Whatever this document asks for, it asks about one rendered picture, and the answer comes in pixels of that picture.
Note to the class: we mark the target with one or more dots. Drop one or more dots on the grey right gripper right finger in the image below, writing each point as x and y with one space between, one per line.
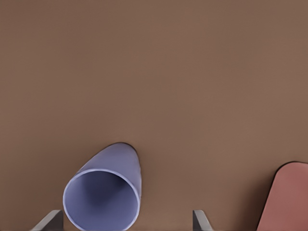
201 221

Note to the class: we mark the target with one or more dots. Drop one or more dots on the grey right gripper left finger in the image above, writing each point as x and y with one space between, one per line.
51 221

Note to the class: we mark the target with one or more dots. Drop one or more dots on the lavender blue cup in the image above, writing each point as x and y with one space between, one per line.
106 192

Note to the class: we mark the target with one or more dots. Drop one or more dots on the red cup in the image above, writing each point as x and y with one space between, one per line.
286 199

